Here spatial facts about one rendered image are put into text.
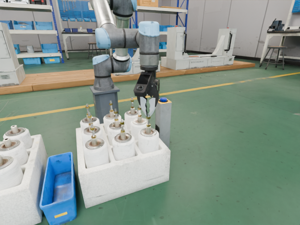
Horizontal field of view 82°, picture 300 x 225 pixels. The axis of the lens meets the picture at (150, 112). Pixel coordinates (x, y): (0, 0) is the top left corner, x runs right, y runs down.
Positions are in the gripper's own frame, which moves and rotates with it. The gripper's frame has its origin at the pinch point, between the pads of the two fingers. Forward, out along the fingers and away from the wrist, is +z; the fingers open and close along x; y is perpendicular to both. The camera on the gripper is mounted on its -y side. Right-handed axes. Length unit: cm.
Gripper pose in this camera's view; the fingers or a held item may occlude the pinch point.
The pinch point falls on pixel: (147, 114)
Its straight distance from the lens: 74.0
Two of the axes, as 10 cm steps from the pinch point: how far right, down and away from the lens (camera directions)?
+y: 2.4, -4.0, 8.9
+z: 0.0, 9.1, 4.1
